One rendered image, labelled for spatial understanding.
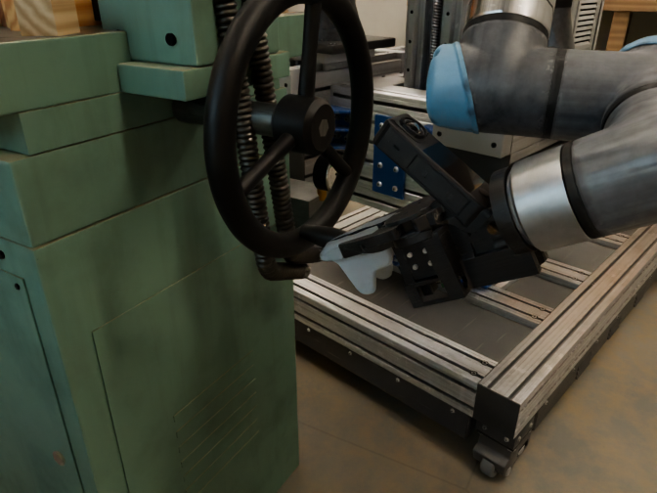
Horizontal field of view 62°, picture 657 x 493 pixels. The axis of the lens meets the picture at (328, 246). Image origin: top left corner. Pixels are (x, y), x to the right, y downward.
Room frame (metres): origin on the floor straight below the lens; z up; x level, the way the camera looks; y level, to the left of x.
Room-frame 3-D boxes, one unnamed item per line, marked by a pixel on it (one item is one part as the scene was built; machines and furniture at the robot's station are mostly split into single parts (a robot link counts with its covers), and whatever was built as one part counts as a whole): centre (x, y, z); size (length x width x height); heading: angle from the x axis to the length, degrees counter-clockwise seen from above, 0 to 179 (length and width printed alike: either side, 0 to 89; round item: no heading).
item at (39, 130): (0.72, 0.27, 0.82); 0.40 x 0.21 x 0.04; 149
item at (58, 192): (0.82, 0.42, 0.76); 0.57 x 0.45 x 0.09; 59
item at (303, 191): (0.90, 0.06, 0.58); 0.12 x 0.08 x 0.08; 59
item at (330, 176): (0.86, 0.00, 0.65); 0.06 x 0.04 x 0.08; 149
